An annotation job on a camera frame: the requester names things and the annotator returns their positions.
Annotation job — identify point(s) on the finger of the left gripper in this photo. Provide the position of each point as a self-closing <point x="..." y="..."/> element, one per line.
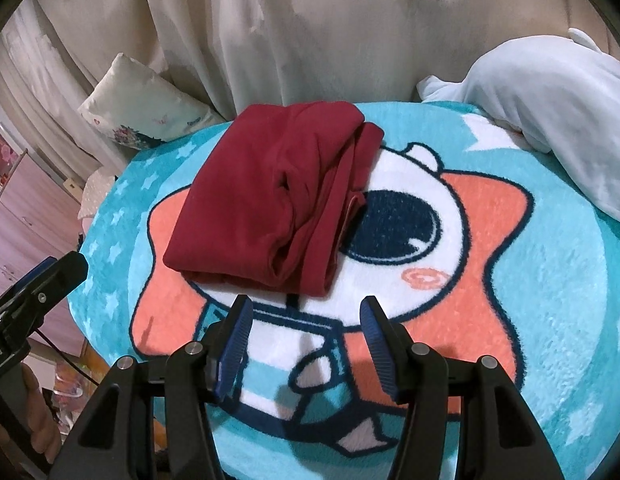
<point x="26" y="303"/>

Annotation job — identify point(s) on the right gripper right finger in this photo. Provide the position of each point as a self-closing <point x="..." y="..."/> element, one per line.
<point x="499" y="436"/>

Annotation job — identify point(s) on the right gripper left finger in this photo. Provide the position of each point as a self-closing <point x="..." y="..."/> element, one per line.
<point x="114" y="435"/>

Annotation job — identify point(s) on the dark red garment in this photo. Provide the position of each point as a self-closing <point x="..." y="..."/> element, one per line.
<point x="273" y="200"/>

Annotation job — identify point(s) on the person's left hand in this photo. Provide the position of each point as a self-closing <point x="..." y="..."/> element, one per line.
<point x="44" y="433"/>

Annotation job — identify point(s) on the pink wooden cabinet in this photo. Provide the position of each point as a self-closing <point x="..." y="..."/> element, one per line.
<point x="38" y="218"/>

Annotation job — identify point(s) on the teal cartoon fleece blanket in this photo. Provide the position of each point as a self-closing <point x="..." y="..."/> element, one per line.
<point x="478" y="245"/>

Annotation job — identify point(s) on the cream floral pillow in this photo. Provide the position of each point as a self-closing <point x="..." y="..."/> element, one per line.
<point x="134" y="107"/>

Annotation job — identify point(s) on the white plush toy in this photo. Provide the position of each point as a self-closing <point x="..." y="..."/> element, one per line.
<point x="562" y="94"/>

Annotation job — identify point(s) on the beige curtain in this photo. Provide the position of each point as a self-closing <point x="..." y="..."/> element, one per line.
<point x="229" y="54"/>

